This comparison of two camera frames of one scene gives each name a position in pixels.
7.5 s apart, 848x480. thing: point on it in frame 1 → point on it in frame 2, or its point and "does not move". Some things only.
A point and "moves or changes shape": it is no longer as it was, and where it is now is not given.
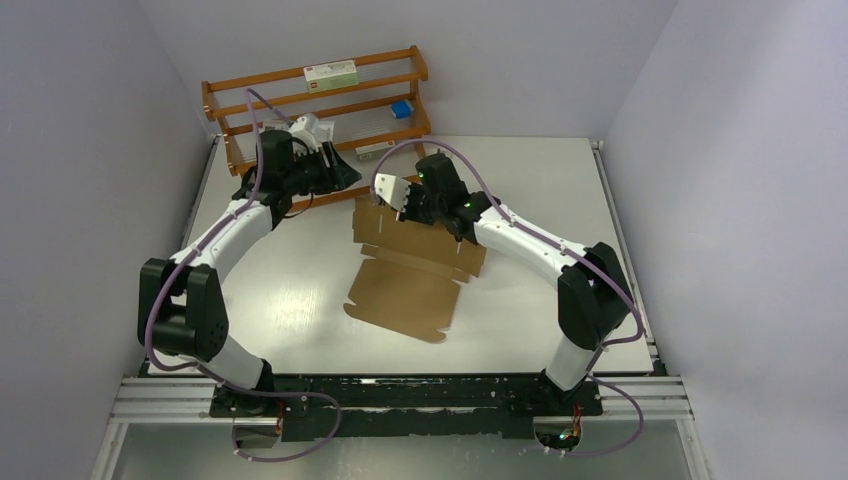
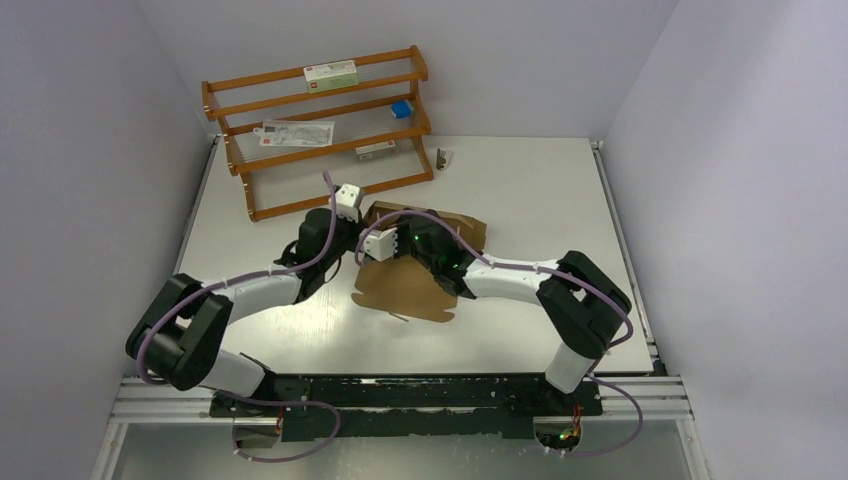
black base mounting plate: x=326 y=407 does not move
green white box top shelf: x=331 y=76 does not move
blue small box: x=401 y=109 does not move
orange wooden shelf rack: x=363 y=111 does not move
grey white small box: x=373 y=150 does not move
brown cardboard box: x=410 y=285 moves or changes shape
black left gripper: x=335 y=177 → x=355 y=227
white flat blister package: x=325 y=129 does not move
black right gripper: x=407 y=214 → x=401 y=230
